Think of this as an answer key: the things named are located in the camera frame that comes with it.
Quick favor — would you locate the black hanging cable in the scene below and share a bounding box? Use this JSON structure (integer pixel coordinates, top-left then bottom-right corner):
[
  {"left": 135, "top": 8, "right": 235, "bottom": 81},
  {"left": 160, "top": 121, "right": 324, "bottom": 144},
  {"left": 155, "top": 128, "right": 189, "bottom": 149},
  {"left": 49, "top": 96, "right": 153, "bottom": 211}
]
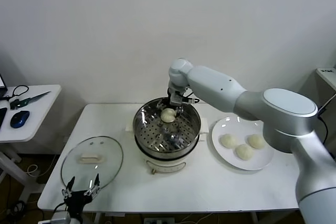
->
[{"left": 317, "top": 95, "right": 336, "bottom": 141}]

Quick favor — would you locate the white coiled floor cable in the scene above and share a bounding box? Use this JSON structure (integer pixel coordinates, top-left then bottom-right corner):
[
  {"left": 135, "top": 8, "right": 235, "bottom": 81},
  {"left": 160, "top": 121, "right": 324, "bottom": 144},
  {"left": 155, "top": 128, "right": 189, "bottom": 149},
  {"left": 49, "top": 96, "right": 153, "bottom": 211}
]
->
[{"left": 26, "top": 165, "right": 40, "bottom": 177}]

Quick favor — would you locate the green black pointed tool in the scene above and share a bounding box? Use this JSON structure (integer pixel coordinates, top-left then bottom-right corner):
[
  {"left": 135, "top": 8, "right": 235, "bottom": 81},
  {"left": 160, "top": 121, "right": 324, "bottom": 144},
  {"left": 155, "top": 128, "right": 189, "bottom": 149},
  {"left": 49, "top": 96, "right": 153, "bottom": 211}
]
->
[{"left": 10, "top": 91, "right": 51, "bottom": 111}]

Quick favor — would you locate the black keyboard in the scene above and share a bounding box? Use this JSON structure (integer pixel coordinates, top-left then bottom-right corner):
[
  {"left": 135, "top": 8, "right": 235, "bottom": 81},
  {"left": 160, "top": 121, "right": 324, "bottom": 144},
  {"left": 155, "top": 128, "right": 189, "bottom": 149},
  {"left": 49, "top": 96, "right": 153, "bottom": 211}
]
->
[{"left": 0, "top": 108, "right": 8, "bottom": 130}]

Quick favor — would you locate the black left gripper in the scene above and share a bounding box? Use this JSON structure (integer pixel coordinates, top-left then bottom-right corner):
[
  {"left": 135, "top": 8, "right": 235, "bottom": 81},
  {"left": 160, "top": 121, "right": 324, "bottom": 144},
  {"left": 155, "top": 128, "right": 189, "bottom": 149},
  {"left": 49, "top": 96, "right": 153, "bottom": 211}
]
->
[{"left": 61, "top": 173, "right": 102, "bottom": 216}]

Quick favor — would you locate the white electric cooker pot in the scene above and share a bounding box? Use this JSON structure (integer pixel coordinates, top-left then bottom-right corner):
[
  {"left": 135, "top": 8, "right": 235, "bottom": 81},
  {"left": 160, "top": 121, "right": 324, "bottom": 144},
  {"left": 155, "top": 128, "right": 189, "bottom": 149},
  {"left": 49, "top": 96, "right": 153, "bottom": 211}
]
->
[{"left": 125, "top": 116, "right": 210, "bottom": 175}]

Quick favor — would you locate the white round plate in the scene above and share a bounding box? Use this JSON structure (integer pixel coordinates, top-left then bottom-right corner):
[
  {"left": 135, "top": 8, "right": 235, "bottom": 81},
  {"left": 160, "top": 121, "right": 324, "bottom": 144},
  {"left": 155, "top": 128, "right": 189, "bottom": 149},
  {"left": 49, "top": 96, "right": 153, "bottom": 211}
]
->
[{"left": 211, "top": 116, "right": 275, "bottom": 171}]

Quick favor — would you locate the stainless steel steamer basket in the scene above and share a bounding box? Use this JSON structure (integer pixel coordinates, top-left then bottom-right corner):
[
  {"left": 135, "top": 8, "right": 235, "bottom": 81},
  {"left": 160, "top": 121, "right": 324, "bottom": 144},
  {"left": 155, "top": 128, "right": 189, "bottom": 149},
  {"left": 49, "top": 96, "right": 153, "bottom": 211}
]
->
[{"left": 132, "top": 98, "right": 202, "bottom": 156}]

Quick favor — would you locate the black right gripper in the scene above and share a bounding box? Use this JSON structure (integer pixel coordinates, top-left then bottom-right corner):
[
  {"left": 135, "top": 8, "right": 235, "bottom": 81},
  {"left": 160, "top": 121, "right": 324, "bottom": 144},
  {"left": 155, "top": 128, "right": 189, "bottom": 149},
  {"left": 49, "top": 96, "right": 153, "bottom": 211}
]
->
[{"left": 156, "top": 89, "right": 185, "bottom": 118}]

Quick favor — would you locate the white side table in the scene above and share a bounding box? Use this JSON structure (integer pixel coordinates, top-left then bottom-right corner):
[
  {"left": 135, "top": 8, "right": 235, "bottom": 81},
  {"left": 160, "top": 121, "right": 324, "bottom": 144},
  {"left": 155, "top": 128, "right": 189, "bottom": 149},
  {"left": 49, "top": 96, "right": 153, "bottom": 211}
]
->
[{"left": 0, "top": 84, "right": 62, "bottom": 204}]

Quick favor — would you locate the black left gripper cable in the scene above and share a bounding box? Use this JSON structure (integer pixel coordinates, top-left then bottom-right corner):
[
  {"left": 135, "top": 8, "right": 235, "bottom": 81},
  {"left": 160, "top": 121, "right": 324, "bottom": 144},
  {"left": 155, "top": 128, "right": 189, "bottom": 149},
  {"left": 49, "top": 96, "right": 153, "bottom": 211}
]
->
[{"left": 53, "top": 200, "right": 67, "bottom": 214}]

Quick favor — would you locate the white steamed baozi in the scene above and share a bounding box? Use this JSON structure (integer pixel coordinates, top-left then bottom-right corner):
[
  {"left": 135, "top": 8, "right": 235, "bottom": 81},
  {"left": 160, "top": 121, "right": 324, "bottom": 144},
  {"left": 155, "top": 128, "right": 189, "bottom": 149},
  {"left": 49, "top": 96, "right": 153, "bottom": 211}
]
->
[
  {"left": 160, "top": 108, "right": 176, "bottom": 123},
  {"left": 219, "top": 133, "right": 237, "bottom": 149},
  {"left": 235, "top": 144, "right": 255, "bottom": 161},
  {"left": 247, "top": 134, "right": 266, "bottom": 150}
]

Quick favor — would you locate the blue black computer mouse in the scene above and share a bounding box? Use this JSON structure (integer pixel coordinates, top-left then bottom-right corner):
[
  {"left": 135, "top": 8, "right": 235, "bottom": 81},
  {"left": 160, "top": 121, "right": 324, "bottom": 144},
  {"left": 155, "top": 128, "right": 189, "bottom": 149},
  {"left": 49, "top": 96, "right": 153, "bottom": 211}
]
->
[{"left": 10, "top": 111, "right": 30, "bottom": 129}]

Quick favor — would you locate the white power strip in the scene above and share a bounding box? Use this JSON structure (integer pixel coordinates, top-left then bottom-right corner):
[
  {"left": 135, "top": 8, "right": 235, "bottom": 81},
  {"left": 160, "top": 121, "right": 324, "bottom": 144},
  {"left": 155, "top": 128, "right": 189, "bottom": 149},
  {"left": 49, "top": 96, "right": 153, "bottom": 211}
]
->
[{"left": 143, "top": 218, "right": 175, "bottom": 224}]

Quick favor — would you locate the black looped cable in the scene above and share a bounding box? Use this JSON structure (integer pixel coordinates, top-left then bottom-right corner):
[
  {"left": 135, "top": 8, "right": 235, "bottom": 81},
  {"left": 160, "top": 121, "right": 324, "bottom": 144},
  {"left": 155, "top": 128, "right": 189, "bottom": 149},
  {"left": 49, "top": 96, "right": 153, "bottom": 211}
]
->
[{"left": 0, "top": 85, "right": 29, "bottom": 101}]

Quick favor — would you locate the glass lid with cream handle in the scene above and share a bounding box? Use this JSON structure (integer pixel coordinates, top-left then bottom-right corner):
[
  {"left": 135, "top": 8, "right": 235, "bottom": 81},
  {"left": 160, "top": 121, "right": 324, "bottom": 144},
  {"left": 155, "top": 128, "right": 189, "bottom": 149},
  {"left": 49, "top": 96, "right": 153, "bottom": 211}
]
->
[{"left": 60, "top": 136, "right": 124, "bottom": 192}]

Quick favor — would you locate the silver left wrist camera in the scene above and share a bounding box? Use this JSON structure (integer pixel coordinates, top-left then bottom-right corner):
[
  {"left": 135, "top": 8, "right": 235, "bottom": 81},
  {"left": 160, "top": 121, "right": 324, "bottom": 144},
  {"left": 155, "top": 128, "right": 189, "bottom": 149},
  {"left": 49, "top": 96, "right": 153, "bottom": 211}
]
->
[{"left": 50, "top": 212, "right": 72, "bottom": 224}]

